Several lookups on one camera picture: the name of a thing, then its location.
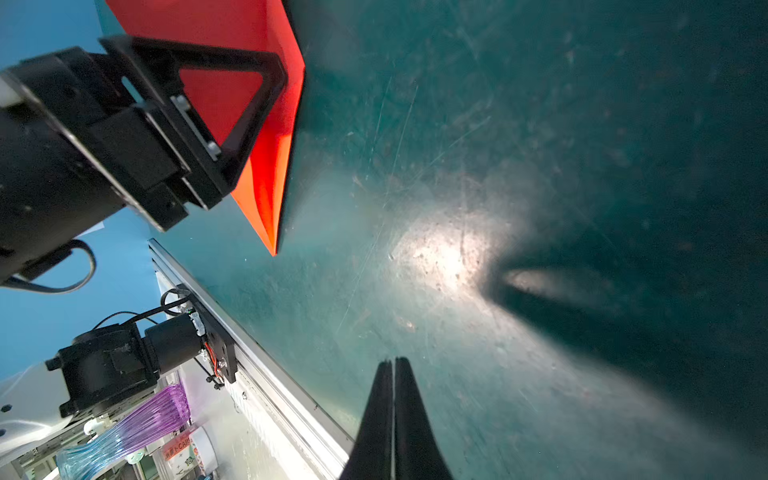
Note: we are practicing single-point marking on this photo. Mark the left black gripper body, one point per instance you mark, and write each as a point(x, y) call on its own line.
point(82, 98)

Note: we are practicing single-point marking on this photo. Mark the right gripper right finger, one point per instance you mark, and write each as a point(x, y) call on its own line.
point(416, 453)

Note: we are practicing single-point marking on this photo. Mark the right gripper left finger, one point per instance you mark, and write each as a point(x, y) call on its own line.
point(371, 456)

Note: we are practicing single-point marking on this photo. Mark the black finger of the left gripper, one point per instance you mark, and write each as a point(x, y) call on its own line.
point(209, 169)

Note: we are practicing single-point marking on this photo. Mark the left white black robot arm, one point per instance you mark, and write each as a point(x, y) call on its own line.
point(49, 196)

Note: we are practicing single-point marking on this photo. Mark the purple ribbed plastic vase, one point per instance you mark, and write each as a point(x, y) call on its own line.
point(164, 413)

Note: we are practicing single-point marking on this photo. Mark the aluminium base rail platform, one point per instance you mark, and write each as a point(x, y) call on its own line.
point(264, 425)

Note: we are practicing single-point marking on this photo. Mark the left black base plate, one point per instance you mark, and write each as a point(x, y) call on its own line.
point(219, 344)

